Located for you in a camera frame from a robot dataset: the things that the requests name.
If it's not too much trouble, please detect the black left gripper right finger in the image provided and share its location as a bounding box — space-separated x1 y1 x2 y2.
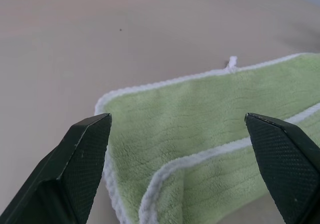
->
244 112 320 224

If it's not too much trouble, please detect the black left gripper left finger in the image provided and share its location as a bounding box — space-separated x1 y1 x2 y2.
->
0 112 113 224

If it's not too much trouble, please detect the green white-edged cloth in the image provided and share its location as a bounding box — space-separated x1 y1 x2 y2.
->
94 52 320 224

